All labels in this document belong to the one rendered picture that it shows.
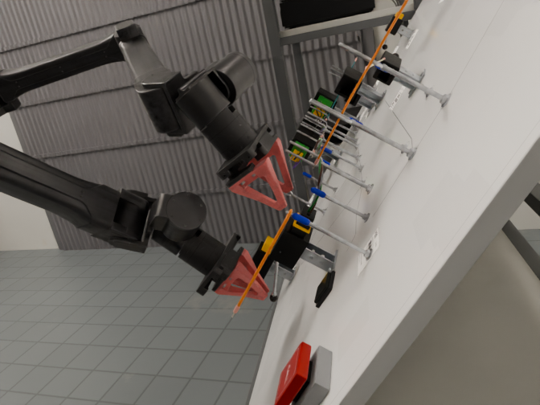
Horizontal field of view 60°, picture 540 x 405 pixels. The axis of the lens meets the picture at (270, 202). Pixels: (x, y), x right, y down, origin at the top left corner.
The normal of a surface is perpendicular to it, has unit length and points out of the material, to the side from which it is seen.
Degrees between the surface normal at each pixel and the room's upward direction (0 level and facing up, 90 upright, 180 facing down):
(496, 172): 53
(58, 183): 76
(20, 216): 90
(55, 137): 90
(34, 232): 90
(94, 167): 90
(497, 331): 0
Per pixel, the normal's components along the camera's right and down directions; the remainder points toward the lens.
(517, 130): -0.89, -0.46
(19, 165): 0.75, -0.22
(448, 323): -0.19, -0.93
